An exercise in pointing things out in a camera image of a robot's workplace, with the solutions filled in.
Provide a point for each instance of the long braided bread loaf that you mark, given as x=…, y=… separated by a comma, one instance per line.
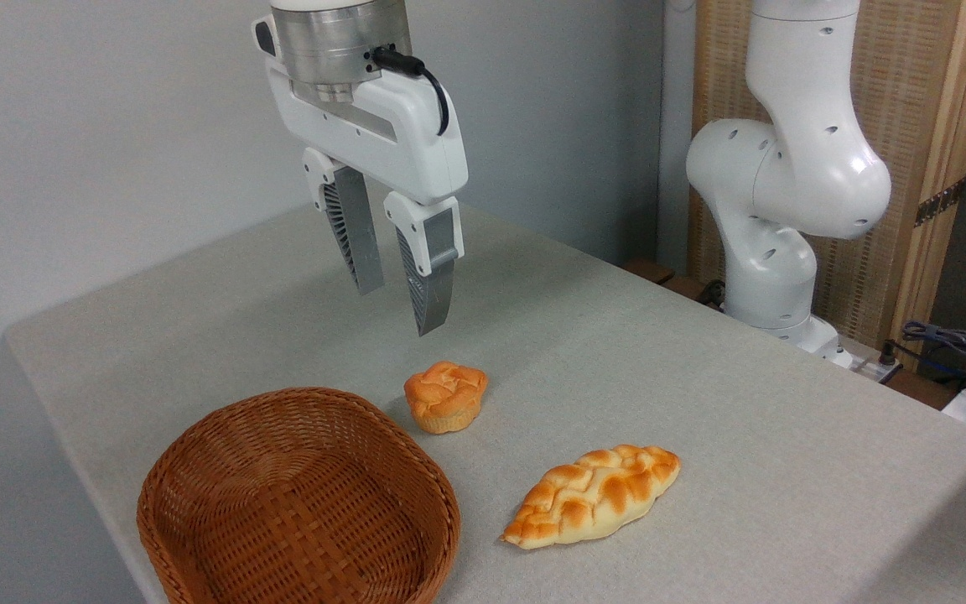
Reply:
x=592, y=495

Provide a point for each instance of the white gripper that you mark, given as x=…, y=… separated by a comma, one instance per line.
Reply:
x=403, y=134

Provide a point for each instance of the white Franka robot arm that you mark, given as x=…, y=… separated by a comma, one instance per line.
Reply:
x=793, y=168

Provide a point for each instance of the brown wicker basket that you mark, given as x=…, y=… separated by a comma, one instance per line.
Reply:
x=298, y=503

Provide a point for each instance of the black screen hinge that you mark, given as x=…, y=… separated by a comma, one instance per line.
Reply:
x=940, y=201

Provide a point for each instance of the round muffin-shaped bread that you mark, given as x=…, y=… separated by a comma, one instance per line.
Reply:
x=445, y=394

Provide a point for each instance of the woven bamboo folding screen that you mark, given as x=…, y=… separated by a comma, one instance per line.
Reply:
x=919, y=92

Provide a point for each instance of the grey tablecloth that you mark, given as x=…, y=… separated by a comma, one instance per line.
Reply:
x=701, y=419

